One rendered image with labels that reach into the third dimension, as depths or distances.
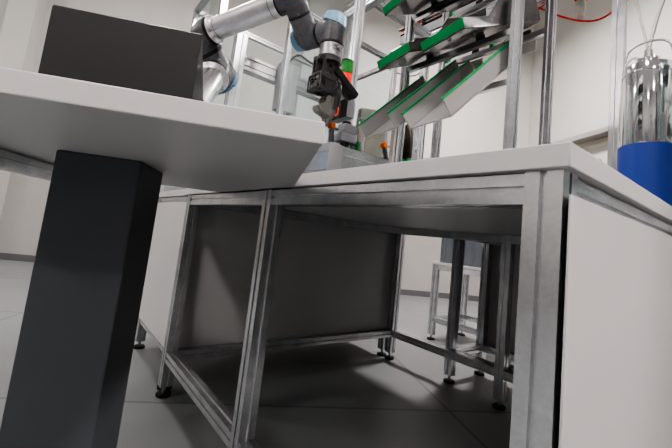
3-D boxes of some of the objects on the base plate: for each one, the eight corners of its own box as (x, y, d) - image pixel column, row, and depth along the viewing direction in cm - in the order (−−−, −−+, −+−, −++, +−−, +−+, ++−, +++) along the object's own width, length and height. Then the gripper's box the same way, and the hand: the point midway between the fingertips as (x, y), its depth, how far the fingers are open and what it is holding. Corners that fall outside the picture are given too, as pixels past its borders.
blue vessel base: (672, 227, 108) (673, 138, 111) (608, 225, 120) (610, 145, 123) (682, 232, 117) (683, 150, 120) (622, 229, 129) (624, 155, 132)
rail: (325, 180, 93) (330, 138, 94) (206, 190, 162) (210, 166, 164) (342, 183, 96) (346, 143, 97) (218, 192, 166) (221, 169, 167)
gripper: (309, 58, 116) (300, 123, 114) (326, 49, 109) (317, 117, 107) (330, 68, 121) (322, 130, 119) (347, 60, 114) (340, 125, 112)
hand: (328, 123), depth 115 cm, fingers closed
